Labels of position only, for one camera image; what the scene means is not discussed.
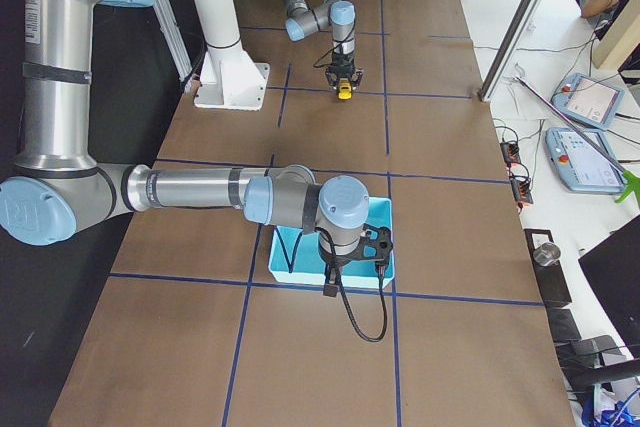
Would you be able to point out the green tipped metal rod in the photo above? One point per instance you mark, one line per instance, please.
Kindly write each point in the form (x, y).
(632, 182)

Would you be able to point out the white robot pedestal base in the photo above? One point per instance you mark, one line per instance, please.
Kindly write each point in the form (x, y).
(229, 79)

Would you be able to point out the teach pendant lower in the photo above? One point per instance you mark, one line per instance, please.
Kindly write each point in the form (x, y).
(579, 167)

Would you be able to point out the silver metal cylinder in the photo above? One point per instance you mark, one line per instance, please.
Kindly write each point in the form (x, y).
(546, 254)

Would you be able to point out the aluminium frame post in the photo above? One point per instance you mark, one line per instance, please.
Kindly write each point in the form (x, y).
(507, 48)

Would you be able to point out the black orange connector box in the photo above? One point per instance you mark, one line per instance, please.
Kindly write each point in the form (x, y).
(510, 152)
(521, 190)

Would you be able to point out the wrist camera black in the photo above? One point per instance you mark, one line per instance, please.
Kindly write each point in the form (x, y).
(375, 245)

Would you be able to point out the teach pendant upper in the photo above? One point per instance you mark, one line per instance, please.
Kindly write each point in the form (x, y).
(588, 101)

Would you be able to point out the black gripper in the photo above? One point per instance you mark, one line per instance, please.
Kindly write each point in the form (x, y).
(343, 63)
(334, 264)

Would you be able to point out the yellow beetle toy car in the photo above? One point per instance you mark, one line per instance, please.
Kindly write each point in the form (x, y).
(344, 88)

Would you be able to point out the teach pendant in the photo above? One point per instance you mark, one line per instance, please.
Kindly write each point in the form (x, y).
(588, 101)
(579, 167)

